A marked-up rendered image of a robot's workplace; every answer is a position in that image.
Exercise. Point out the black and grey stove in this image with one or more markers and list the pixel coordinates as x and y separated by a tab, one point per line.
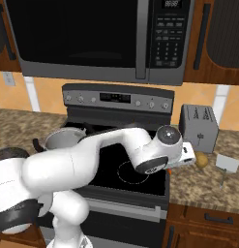
124	116

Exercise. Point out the black and grey microwave oven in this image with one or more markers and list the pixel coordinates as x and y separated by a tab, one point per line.
82	35

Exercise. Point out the grey toaster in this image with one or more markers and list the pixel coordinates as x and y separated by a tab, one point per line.
198	129

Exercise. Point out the wooden wall cupboard door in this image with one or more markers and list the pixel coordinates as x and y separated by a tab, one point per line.
217	38
5	61

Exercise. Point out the brown potato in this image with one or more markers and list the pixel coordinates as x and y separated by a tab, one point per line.
201	159

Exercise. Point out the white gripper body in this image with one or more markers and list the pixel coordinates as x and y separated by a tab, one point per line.
182	162

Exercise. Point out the orange carrot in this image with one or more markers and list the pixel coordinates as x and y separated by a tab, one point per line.
169	171

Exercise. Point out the white wall outlet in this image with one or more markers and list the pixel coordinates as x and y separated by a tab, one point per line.
8	78

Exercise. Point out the grey stove knob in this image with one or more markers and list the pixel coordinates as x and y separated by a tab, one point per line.
138	103
68	97
80	99
93	99
151	104
164	105

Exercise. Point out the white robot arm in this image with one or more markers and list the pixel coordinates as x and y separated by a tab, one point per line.
92	155

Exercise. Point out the wooden drawer front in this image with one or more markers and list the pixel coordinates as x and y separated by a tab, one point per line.
195	217

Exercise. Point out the wooden base cupboard door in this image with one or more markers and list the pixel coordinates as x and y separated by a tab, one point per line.
30	240
204	239

